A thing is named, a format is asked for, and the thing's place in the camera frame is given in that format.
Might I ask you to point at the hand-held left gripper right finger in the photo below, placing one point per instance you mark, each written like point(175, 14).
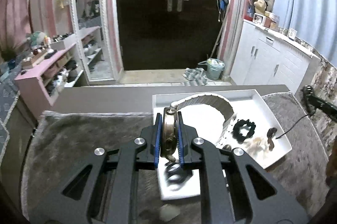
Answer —
point(180, 139)

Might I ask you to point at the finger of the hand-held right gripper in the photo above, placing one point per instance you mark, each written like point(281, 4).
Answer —
point(320, 103)

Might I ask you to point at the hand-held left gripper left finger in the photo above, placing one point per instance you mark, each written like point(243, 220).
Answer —
point(158, 139)

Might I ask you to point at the white shallow tray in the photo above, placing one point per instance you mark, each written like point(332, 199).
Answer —
point(200, 121)

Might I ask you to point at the black scrunchie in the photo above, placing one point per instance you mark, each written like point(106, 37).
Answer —
point(237, 132)

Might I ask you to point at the grey slippers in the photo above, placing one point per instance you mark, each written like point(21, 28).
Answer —
point(194, 76)

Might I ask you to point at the white cabinet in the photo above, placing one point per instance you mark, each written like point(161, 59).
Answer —
point(263, 63)

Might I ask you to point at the green bucket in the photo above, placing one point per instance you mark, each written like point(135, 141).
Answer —
point(215, 70)

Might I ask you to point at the broom stick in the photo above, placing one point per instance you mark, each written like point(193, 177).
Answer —
point(218, 39)

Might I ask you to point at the dark double door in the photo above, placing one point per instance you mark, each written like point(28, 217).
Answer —
point(158, 29)

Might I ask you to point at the beige mannequin head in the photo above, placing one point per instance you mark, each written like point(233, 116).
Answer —
point(260, 5)

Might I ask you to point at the white framed standing mirror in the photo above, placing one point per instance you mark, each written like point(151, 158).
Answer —
point(105, 29)

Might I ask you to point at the pink shoe shelf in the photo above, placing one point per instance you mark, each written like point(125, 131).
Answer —
point(34, 82)

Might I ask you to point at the wooden tray with trinkets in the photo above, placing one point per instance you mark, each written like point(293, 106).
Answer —
point(36, 59)

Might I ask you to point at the blue floral sofa cover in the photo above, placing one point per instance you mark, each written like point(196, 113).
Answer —
point(6, 108)

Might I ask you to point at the teal plush toy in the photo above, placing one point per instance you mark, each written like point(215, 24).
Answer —
point(36, 38)

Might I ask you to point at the pink curtain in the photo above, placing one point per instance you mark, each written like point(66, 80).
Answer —
point(13, 16)

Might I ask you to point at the wall light switch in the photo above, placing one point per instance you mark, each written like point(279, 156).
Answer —
point(63, 2)

